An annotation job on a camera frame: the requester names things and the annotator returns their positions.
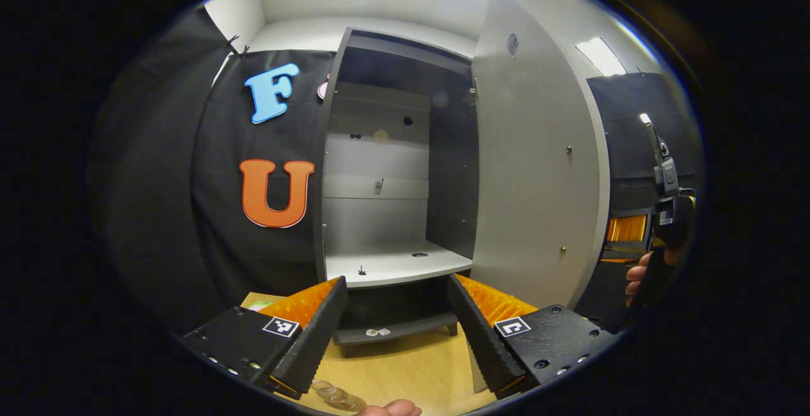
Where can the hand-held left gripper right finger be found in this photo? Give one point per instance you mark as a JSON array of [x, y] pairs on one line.
[[478, 340]]

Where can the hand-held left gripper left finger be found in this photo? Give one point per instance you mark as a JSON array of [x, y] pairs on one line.
[[316, 346]]

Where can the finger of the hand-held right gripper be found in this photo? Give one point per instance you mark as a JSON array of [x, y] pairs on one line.
[[626, 229]]

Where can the clear bottle with orange label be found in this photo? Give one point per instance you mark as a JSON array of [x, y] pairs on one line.
[[338, 396]]

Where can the dark grey cabinet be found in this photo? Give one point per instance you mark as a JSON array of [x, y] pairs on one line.
[[380, 213]]

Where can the metal door hinge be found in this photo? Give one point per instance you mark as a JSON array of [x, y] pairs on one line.
[[473, 94]]

